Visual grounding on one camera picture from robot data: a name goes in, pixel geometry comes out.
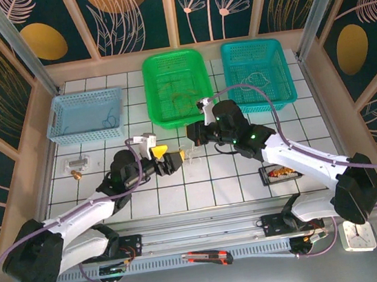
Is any aluminium mounting rail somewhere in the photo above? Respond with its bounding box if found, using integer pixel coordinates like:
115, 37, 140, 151
14, 187, 377, 275

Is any white square clock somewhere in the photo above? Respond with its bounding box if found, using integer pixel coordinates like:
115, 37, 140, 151
338, 217, 377, 256

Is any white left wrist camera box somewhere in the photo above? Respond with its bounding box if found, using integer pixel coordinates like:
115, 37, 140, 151
131, 131, 160, 162

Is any pile of rubber bands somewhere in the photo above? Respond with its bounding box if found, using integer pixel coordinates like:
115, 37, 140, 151
179, 141, 203, 168
169, 89, 203, 117

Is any teal plastic basket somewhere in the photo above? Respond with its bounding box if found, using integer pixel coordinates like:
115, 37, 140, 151
219, 34, 300, 118

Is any black control board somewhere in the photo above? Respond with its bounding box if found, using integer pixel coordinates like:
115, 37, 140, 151
289, 230, 330, 256
98, 262, 130, 277

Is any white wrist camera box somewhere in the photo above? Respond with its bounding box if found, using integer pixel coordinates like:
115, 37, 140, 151
195, 96, 221, 127
131, 131, 160, 162

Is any black tray with red parts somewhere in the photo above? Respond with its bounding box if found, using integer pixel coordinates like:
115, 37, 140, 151
258, 161, 303, 187

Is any red black utility knife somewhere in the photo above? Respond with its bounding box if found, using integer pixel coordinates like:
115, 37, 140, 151
181, 246, 234, 272

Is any light blue plastic basket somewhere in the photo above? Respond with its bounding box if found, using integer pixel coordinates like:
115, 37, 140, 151
41, 86, 130, 149

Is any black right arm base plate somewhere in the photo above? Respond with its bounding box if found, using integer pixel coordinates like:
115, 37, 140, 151
259, 205, 326, 240

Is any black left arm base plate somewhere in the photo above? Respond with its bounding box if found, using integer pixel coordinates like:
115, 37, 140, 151
79, 233, 145, 265

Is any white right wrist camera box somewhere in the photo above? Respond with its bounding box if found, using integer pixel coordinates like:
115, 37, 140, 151
195, 96, 221, 127

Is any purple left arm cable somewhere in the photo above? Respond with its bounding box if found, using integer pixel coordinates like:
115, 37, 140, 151
0, 137, 157, 282

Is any thin green cable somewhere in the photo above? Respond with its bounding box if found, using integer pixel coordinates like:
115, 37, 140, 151
157, 77, 192, 100

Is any thin white cable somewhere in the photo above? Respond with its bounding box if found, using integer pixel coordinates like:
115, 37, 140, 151
240, 70, 272, 91

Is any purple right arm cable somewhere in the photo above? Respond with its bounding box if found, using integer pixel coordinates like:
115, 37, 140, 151
207, 66, 377, 269

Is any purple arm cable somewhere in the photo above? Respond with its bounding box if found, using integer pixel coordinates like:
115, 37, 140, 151
207, 66, 377, 269
0, 137, 157, 282

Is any green plastic basket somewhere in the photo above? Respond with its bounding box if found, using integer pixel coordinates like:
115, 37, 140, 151
139, 45, 221, 133

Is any grey slotted cable duct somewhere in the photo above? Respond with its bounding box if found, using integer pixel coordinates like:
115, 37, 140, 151
52, 238, 296, 282

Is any aluminium frame post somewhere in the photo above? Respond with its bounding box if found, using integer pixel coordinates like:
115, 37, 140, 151
0, 0, 64, 104
287, 0, 363, 62

